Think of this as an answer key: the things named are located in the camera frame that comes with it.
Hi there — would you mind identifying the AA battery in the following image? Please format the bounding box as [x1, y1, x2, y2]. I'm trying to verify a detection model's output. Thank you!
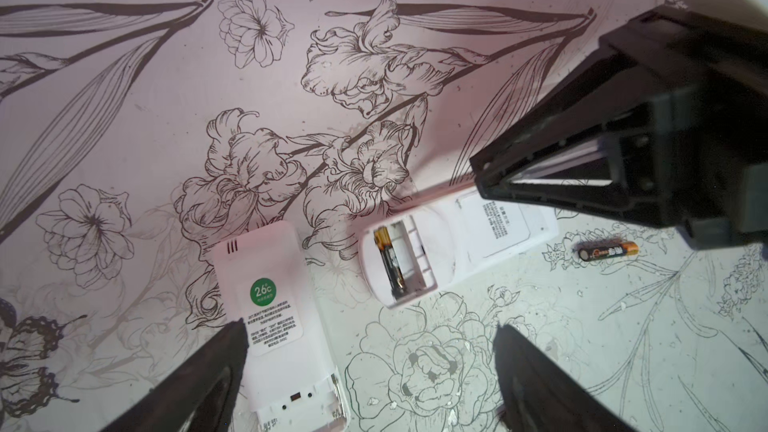
[373, 226, 408, 300]
[577, 242, 639, 262]

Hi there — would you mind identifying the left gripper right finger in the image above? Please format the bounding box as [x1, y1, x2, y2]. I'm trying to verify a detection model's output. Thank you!
[493, 325, 632, 432]

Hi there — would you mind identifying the screwdriver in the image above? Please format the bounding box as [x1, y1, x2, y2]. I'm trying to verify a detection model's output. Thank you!
[390, 180, 476, 212]

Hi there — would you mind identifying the white remote control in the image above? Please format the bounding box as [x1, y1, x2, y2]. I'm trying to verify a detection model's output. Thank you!
[211, 221, 348, 431]
[357, 188, 558, 309]

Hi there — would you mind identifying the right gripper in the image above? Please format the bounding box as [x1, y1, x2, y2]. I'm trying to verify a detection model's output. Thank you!
[470, 7, 767, 249]

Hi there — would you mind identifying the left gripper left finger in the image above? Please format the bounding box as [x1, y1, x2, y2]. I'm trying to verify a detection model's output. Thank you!
[104, 320, 248, 431]

